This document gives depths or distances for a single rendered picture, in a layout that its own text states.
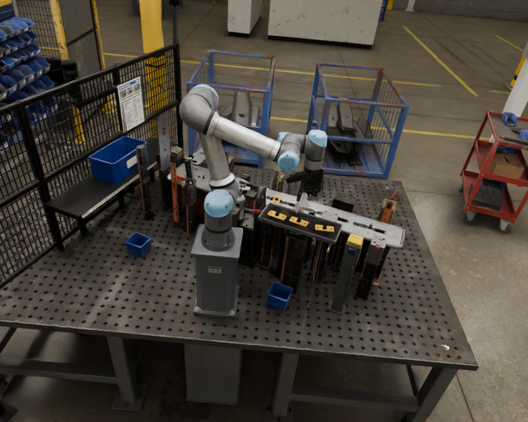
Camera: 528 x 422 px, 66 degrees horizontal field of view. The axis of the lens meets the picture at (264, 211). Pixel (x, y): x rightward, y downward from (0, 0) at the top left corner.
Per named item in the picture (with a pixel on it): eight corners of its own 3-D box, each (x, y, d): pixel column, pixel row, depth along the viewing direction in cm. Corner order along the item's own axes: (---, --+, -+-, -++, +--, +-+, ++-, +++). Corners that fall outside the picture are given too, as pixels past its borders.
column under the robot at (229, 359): (238, 405, 233) (244, 333, 195) (185, 400, 233) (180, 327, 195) (243, 358, 258) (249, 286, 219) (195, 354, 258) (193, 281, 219)
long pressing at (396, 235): (406, 227, 219) (407, 224, 218) (401, 252, 202) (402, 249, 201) (184, 162, 256) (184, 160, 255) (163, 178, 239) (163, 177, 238)
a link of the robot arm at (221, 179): (211, 214, 181) (176, 96, 151) (219, 196, 193) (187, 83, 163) (237, 213, 179) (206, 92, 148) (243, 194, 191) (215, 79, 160)
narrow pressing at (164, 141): (172, 162, 253) (168, 110, 233) (161, 170, 244) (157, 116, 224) (171, 162, 253) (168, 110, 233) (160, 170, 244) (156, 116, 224)
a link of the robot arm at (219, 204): (201, 229, 171) (200, 203, 163) (209, 210, 182) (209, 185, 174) (229, 233, 170) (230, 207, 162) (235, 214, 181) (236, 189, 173)
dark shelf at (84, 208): (178, 147, 268) (178, 143, 267) (80, 221, 200) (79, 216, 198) (151, 140, 274) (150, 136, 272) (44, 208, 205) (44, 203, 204)
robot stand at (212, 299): (235, 319, 196) (238, 258, 173) (192, 315, 196) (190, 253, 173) (239, 287, 213) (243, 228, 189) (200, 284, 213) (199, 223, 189)
